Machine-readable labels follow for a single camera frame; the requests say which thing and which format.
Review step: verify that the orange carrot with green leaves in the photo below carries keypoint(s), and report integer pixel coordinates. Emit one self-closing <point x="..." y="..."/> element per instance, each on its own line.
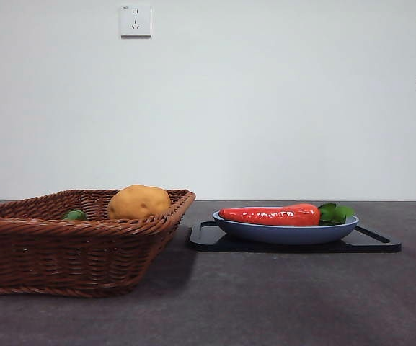
<point x="272" y="216"/>

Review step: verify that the white wall socket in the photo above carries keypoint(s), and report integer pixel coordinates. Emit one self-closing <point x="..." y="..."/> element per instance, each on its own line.
<point x="136" y="21"/>

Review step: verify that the blue round plate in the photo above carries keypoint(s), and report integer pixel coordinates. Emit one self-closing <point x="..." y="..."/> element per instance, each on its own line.
<point x="283" y="234"/>

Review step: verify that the yellow-brown potato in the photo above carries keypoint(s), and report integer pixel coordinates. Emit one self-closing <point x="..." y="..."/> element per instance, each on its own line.
<point x="139" y="202"/>

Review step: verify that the brown wicker basket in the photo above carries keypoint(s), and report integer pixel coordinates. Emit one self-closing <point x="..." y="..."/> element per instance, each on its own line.
<point x="67" y="259"/>

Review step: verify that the small green vegetable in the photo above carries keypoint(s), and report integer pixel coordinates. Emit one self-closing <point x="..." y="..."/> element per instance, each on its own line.
<point x="75" y="215"/>

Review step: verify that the black cutting board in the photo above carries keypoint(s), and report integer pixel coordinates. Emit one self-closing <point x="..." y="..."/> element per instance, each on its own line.
<point x="207" y="245"/>

